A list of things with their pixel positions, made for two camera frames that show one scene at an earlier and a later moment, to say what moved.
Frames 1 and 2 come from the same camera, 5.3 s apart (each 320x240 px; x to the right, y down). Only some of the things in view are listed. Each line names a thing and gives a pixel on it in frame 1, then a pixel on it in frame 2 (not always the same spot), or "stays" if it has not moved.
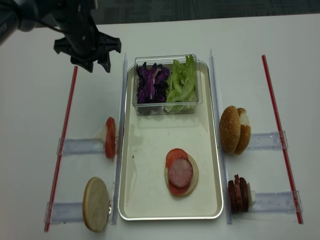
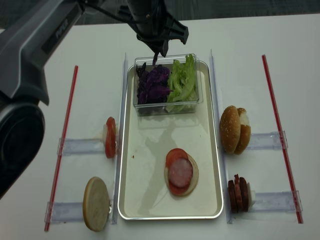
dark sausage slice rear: [244, 194] stays
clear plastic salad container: [167, 85] stays
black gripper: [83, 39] to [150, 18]
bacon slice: [238, 196] stays
